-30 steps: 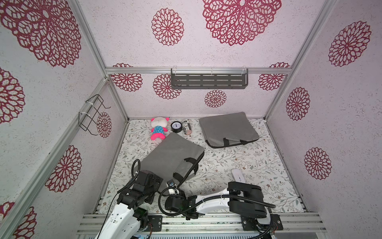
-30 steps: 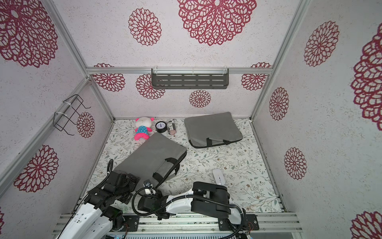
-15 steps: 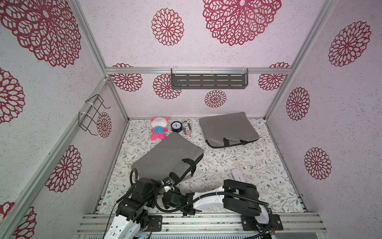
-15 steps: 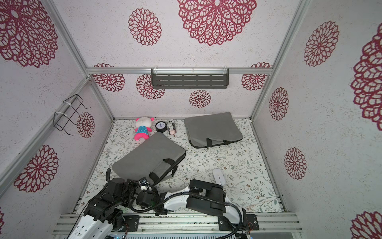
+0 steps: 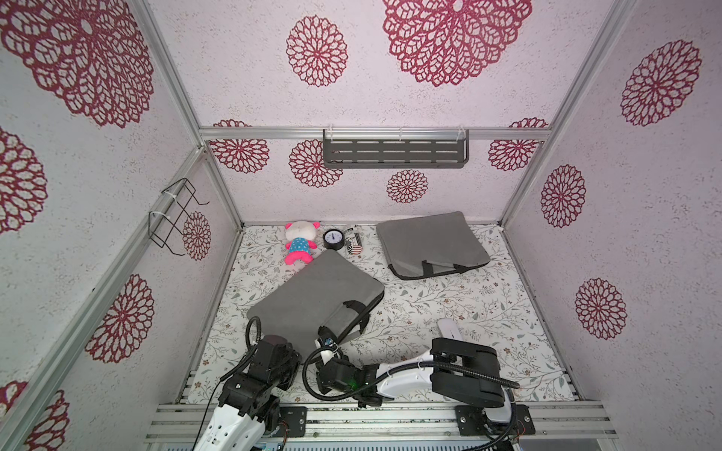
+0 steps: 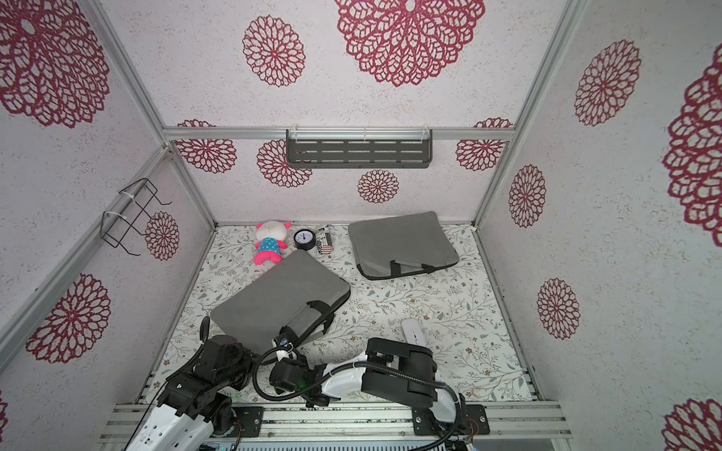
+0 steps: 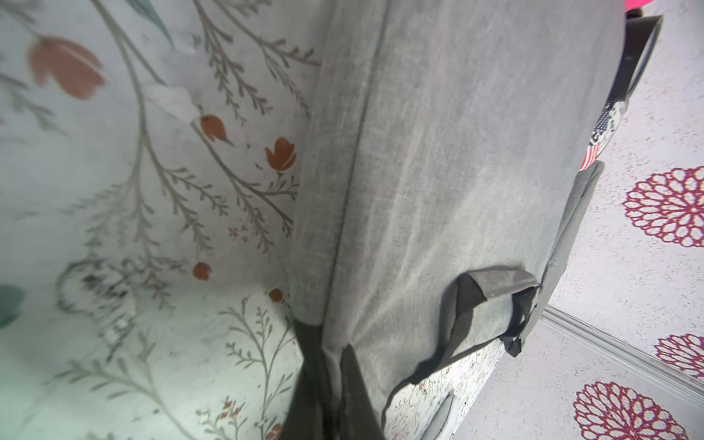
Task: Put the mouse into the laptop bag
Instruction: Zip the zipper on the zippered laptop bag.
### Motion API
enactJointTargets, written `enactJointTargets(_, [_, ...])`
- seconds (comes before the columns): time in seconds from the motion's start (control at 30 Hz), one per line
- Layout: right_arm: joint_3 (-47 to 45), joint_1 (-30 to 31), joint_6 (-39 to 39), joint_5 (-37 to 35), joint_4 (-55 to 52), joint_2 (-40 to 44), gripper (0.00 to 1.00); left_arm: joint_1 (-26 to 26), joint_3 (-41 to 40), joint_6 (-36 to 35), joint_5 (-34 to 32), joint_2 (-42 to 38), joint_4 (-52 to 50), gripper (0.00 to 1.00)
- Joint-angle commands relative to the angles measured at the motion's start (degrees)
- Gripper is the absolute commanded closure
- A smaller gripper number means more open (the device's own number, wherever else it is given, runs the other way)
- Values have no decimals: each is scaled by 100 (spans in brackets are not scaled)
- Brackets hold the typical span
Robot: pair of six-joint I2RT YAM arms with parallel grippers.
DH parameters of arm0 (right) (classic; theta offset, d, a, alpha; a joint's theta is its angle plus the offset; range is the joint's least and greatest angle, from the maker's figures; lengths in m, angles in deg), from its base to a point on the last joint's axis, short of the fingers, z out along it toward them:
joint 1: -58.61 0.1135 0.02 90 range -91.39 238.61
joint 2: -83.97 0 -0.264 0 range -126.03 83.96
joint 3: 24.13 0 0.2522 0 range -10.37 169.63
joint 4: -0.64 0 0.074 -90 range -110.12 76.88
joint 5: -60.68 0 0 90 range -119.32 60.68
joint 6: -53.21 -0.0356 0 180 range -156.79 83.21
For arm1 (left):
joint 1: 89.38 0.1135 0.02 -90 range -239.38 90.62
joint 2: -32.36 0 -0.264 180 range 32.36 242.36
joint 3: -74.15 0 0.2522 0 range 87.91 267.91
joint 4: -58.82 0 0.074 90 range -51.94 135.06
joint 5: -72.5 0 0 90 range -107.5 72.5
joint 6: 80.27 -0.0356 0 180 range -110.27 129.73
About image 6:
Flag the white computer mouse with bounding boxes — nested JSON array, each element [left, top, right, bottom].
[[402, 319, 427, 348]]

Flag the grey laptop bag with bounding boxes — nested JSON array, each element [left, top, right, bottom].
[[348, 212, 460, 280], [210, 251, 351, 353]]

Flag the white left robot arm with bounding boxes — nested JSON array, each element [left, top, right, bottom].
[[126, 334, 254, 450]]

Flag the black round gauge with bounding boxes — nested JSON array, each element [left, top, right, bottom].
[[293, 229, 317, 251]]

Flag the dark grey wall shelf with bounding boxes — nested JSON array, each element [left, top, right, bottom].
[[285, 129, 434, 169]]

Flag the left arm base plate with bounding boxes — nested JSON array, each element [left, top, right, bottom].
[[229, 406, 265, 439]]

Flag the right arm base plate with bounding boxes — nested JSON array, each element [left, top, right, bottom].
[[412, 404, 491, 437]]

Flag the black wire wall rack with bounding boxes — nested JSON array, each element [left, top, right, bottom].
[[99, 178, 172, 257]]

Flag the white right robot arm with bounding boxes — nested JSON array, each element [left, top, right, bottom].
[[269, 337, 463, 424]]

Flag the pink white plush toy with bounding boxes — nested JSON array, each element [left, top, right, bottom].
[[253, 221, 293, 266]]

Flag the flag patterned can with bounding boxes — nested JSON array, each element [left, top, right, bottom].
[[316, 225, 334, 256]]

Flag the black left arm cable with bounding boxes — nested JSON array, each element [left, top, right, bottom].
[[120, 315, 211, 451]]

